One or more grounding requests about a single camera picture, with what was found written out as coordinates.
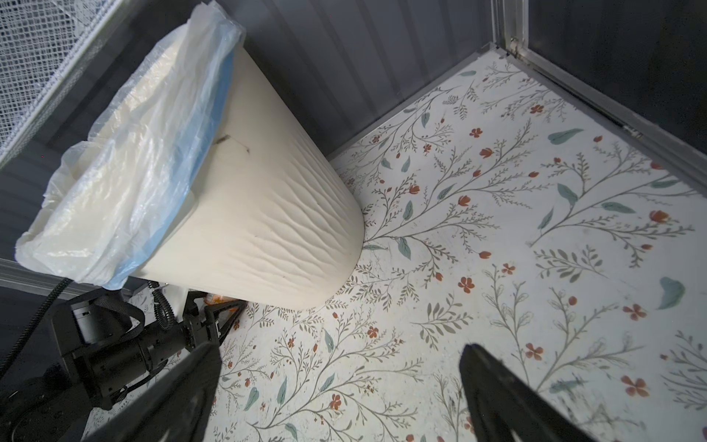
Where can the white wire wall basket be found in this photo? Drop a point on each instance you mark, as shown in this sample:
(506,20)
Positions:
(44,45)

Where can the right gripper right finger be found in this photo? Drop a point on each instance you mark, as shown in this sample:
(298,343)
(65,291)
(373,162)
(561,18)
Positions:
(503,408)

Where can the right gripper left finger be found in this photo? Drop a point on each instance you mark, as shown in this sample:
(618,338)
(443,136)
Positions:
(176,408)

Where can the white ribbed trash bin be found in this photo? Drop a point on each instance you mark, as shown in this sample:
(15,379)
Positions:
(198,175)

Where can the small bottle orange cap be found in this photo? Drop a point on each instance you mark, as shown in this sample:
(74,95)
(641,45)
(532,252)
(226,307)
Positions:
(216,300)

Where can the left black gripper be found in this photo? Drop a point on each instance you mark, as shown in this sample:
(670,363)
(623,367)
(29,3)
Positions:
(107,350)

